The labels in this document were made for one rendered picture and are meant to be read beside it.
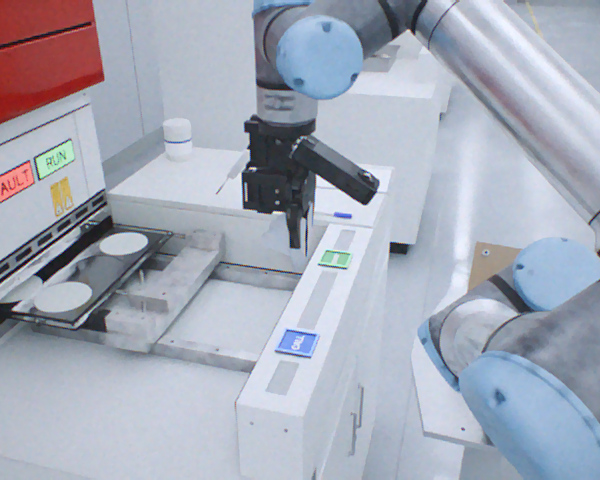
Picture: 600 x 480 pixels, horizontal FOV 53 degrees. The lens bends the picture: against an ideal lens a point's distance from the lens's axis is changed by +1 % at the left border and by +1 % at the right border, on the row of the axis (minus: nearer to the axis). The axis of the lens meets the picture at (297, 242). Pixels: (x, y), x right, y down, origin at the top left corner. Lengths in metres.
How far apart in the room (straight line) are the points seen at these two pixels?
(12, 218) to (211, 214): 0.40
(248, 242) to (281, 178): 0.61
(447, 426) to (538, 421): 0.57
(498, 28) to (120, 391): 0.81
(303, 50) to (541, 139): 0.22
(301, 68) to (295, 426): 0.46
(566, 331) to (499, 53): 0.24
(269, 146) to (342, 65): 0.21
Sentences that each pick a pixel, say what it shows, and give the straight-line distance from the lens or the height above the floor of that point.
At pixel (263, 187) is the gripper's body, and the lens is 0.76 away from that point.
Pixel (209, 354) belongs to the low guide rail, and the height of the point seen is 0.85.
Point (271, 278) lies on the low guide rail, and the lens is 1.28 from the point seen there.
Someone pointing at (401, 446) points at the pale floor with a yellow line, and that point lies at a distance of 2.10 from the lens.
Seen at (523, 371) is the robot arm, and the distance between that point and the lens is 0.46.
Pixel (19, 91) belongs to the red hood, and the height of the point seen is 1.26.
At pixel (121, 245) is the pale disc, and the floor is 0.90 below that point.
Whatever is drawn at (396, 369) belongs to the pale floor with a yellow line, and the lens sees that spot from 2.37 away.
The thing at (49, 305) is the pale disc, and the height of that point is 0.90.
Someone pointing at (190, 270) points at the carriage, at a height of 0.88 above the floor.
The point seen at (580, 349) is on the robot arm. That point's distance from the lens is 0.46.
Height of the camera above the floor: 1.52
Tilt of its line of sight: 29 degrees down
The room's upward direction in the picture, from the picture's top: straight up
